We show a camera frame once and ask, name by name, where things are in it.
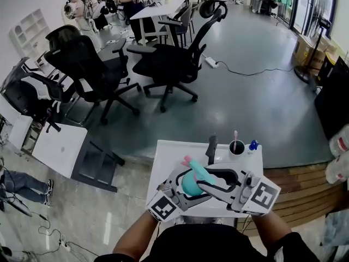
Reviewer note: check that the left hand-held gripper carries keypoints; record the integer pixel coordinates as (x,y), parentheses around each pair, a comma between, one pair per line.
(163,207)

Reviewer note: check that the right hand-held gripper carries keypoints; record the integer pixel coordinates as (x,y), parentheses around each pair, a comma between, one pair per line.
(263,196)

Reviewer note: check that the teal spray bottle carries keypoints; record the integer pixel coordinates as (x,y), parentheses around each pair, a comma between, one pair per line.
(191,187)

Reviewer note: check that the teal pink spray head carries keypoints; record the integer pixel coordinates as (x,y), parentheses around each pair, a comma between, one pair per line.
(203,172)

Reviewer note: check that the person's left forearm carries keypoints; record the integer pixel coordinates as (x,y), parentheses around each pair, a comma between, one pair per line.
(136,237)

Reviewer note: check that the person's right forearm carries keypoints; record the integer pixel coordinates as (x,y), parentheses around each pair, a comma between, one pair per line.
(272,233)

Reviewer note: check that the white cup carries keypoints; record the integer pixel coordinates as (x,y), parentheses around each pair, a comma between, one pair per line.
(236,149)

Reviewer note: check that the pink toothbrush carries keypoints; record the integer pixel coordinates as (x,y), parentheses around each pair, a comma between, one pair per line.
(235,136)

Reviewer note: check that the small blue clip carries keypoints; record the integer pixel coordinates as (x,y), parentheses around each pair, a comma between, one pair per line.
(254,145)

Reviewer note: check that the person's black shirt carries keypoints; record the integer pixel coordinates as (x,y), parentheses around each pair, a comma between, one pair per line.
(201,244)

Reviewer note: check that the wooden slatted platform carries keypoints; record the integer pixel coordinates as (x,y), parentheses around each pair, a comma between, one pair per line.
(302,190)

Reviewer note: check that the clear plastic bottles pack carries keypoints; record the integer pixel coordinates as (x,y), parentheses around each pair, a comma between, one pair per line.
(339,157)

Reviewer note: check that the clear plastic bag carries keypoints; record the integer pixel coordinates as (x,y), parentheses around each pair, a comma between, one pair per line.
(336,228)

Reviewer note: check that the small white power strip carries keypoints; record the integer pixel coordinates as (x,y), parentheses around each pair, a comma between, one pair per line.
(64,241)

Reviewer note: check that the white side table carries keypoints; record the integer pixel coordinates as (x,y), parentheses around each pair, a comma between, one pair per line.
(60,149)

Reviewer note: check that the black headrest office chair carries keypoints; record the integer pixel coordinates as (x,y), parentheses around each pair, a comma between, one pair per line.
(174,59)

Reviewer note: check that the black flat panel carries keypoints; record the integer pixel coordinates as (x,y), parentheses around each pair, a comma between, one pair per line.
(335,100)

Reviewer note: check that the cardboard box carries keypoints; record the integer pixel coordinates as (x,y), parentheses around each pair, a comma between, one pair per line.
(309,50)

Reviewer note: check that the black floor stand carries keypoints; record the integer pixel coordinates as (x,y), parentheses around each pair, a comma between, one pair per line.
(313,53)

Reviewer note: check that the black mesh office chair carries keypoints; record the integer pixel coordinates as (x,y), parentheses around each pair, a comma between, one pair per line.
(81,61)

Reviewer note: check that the dark chair behind table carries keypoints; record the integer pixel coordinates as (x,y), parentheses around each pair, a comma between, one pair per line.
(181,20)

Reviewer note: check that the white office table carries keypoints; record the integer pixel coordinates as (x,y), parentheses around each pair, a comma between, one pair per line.
(158,8)

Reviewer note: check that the white shelf cabinet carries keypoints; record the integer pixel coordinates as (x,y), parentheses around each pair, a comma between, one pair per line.
(28,34)

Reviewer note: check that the black table frame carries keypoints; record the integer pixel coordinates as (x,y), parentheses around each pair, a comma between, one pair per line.
(98,162)

